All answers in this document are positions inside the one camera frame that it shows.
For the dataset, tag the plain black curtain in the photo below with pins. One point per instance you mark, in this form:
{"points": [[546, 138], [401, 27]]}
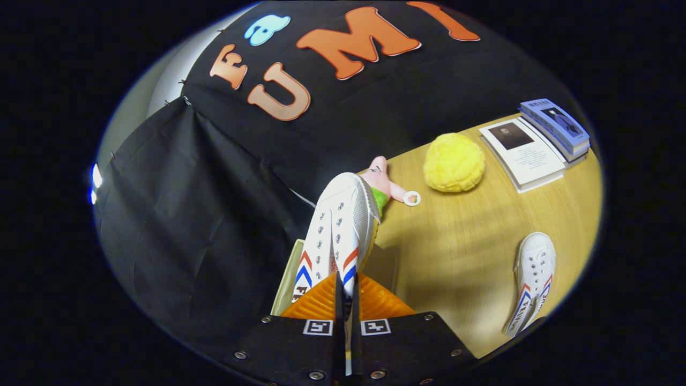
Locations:
{"points": [[187, 225]]}

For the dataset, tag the yellow round plush toy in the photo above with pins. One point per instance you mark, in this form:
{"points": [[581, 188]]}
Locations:
{"points": [[454, 163]]}

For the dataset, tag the blue portrait book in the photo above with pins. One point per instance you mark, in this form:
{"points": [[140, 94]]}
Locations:
{"points": [[557, 123]]}

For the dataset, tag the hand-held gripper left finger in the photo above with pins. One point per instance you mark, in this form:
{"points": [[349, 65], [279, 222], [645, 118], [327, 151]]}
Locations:
{"points": [[289, 348]]}

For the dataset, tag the white canvas shoe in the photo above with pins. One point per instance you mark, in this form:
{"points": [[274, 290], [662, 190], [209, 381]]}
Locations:
{"points": [[533, 268], [345, 214]]}

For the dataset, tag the black backdrop cloth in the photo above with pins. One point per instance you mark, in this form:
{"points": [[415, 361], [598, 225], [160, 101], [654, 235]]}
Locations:
{"points": [[375, 107]]}

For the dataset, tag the pink starfish plush toy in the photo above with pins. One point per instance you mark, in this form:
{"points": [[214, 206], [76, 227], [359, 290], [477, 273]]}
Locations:
{"points": [[381, 179]]}

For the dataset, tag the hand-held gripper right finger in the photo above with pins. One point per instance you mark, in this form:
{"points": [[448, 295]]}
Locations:
{"points": [[407, 346]]}

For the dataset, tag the white portrait book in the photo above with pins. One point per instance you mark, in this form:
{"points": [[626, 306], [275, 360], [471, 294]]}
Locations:
{"points": [[528, 155]]}

